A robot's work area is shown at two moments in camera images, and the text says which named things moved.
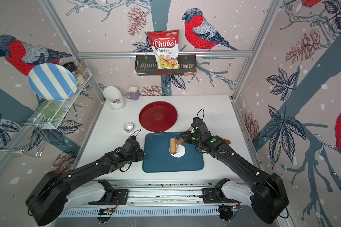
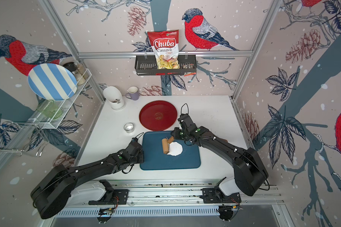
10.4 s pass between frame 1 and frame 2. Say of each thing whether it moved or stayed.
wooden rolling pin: moved
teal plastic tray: stayed
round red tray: stayed
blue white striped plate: stayed
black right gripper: moved
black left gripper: stayed
